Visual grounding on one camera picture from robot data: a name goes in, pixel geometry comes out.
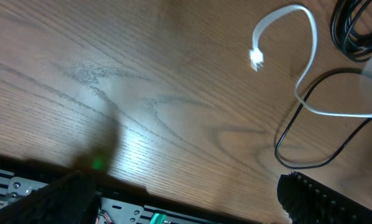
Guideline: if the coiled black USB cable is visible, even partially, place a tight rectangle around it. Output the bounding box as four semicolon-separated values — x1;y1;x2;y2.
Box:
329;0;372;63

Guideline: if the thin black USB cable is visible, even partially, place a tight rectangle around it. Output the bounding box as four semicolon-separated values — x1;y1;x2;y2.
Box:
274;67;372;170

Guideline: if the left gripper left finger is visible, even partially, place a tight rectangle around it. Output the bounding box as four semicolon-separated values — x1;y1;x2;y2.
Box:
0;171;96;224

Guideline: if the white USB cable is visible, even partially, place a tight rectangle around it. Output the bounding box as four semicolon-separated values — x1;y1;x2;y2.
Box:
249;4;372;119

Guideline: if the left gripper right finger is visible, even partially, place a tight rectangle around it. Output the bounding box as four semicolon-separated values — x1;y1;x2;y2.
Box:
277;172;372;224

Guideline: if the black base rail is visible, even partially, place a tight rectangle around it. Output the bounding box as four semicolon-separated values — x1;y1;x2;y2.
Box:
0;156;247;224

